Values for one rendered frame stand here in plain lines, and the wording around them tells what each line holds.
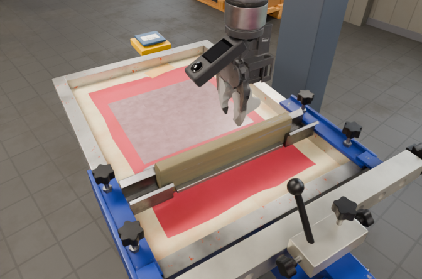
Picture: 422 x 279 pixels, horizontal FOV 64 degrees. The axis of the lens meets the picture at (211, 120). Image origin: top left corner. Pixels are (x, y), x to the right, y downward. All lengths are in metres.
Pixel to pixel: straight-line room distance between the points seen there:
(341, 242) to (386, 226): 1.52
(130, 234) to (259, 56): 0.40
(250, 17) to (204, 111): 0.49
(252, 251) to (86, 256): 1.37
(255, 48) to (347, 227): 0.36
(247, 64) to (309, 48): 0.82
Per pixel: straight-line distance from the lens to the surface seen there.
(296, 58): 1.49
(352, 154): 0.89
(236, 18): 0.60
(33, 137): 2.67
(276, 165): 0.87
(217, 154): 0.76
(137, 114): 1.03
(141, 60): 1.24
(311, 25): 1.41
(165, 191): 0.74
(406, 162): 0.86
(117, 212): 0.73
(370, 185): 0.77
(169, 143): 0.92
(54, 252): 1.97
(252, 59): 0.66
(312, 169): 0.88
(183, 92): 1.11
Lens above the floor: 1.57
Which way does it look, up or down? 38 degrees down
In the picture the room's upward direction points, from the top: 1 degrees clockwise
